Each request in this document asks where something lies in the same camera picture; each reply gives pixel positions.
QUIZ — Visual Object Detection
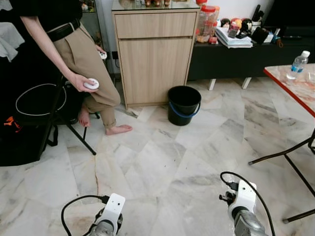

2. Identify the person's right hand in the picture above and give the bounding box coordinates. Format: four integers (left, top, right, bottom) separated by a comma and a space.
65, 71, 96, 93

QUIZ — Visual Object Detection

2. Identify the black bag orange tag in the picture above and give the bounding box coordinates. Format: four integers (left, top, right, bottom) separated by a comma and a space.
0, 117, 50, 167

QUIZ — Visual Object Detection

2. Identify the marble pattern folding table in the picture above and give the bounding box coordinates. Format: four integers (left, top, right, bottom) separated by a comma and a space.
248, 63, 315, 224

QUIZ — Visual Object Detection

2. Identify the black low tv bench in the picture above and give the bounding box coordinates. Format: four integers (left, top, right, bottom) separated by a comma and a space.
187, 25, 315, 82

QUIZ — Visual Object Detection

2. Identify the black folding chair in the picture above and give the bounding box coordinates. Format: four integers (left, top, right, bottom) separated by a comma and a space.
0, 74, 99, 165

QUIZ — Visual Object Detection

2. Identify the light wood drawer cabinet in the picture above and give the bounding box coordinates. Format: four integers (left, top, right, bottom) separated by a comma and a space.
112, 7, 200, 109

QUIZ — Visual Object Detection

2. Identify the clear plastic water bottle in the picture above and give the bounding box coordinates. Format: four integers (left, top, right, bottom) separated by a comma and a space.
287, 50, 311, 80

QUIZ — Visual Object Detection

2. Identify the stack of white books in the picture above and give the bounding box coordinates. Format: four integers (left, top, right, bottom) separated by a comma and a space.
215, 27, 253, 49

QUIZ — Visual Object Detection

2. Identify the small black box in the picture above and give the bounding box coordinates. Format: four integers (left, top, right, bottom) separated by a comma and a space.
251, 27, 269, 45

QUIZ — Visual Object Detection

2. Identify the person in khaki trousers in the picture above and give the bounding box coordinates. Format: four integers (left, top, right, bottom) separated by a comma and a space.
10, 0, 133, 136

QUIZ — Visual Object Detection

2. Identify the black television screen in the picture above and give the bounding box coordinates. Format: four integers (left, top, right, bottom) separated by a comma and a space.
266, 0, 315, 28

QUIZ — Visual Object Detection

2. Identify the grey hanging cloth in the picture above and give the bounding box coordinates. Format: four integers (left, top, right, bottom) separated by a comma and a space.
0, 22, 25, 62

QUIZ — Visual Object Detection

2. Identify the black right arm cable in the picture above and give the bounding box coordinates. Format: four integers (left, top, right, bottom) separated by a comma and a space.
220, 171, 276, 236

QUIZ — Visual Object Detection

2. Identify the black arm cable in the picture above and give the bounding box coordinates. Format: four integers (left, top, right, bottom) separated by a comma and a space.
61, 195, 110, 236
220, 171, 276, 236

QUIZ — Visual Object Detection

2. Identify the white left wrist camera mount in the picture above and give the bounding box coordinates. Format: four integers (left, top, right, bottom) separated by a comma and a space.
101, 193, 126, 229

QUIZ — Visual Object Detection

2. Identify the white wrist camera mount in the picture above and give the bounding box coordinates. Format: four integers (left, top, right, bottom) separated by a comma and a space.
231, 179, 257, 217
101, 193, 126, 229

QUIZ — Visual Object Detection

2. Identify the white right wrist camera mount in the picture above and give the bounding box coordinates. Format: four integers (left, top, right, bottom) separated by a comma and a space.
231, 179, 257, 217

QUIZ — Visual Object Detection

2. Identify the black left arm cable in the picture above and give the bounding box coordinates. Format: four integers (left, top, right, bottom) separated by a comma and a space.
61, 195, 110, 236

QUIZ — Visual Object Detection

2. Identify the black bucket blue handle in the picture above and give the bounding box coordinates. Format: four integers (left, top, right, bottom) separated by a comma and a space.
167, 86, 202, 126

